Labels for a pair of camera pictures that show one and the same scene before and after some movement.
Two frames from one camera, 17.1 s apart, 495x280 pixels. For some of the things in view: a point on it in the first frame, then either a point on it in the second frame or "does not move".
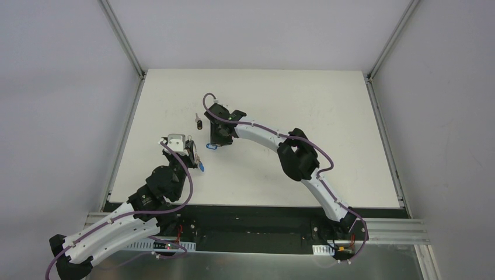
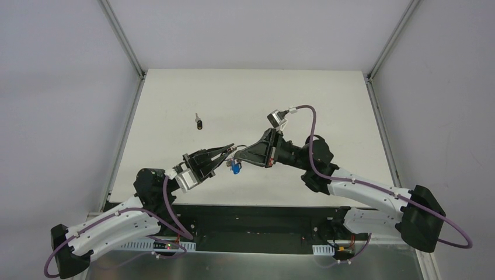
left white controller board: [154, 245] does not move
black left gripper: [192, 155] -> [198, 166]
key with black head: [199, 123] does not move
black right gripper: [218, 136] -> [273, 147]
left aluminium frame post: [114, 21] does not move
